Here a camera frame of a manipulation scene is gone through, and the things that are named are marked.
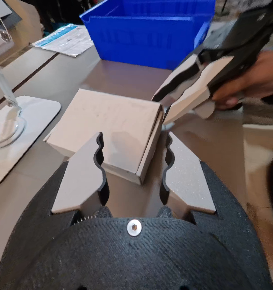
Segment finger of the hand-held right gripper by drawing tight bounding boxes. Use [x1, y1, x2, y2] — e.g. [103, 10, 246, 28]
[162, 56, 235, 125]
[151, 53, 204, 102]

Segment person's right hand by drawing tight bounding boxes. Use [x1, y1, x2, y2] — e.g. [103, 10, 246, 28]
[212, 50, 273, 111]

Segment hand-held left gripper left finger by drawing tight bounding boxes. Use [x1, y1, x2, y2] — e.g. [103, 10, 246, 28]
[50, 131, 110, 215]

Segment white cardboard mailer box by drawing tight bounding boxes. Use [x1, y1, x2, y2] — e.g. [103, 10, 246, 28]
[43, 88, 164, 186]

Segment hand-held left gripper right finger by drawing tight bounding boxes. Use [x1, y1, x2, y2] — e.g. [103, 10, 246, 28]
[159, 131, 216, 216]

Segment grey desk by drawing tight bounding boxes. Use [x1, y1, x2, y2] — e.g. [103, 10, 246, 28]
[0, 32, 273, 227]

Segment white blue paper envelope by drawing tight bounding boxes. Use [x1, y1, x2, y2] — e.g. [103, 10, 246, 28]
[30, 23, 95, 58]

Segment blue plastic bin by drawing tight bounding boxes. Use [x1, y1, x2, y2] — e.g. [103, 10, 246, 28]
[79, 0, 216, 71]

